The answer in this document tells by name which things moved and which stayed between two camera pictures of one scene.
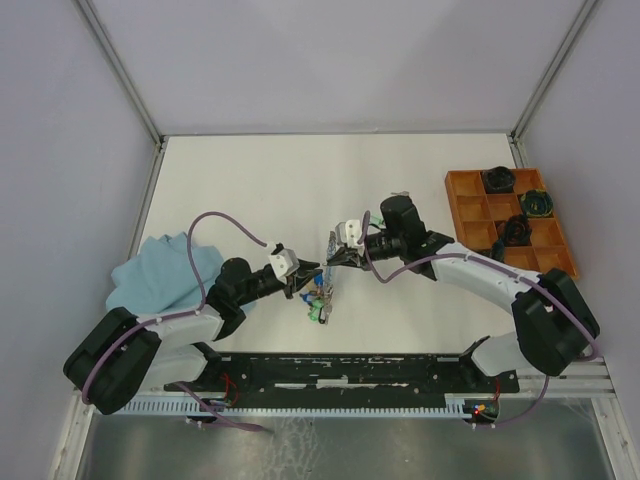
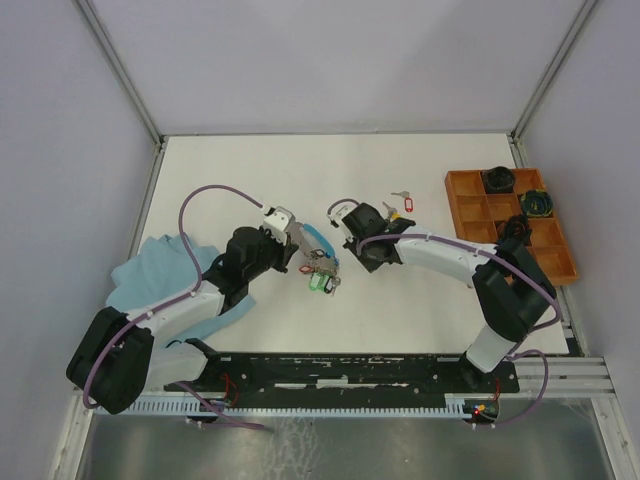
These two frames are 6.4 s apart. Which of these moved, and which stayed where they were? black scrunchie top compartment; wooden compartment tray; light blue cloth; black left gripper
Moved: black left gripper
Stayed: wooden compartment tray; light blue cloth; black scrunchie top compartment
